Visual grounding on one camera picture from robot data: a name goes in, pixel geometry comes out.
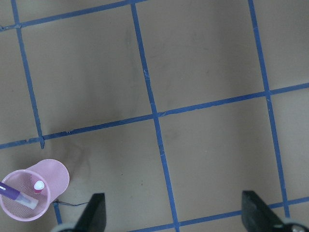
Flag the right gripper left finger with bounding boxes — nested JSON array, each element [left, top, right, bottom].
[[73, 193, 107, 232]]

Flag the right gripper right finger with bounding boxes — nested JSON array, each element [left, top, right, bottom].
[[241, 190, 309, 232]]

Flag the pink highlighter pen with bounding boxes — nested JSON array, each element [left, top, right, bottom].
[[34, 180, 45, 194]]

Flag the purple highlighter pen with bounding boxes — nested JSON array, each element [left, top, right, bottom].
[[0, 182, 39, 210]]

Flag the pink mesh cup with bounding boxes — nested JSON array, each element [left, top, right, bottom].
[[0, 159, 70, 221]]

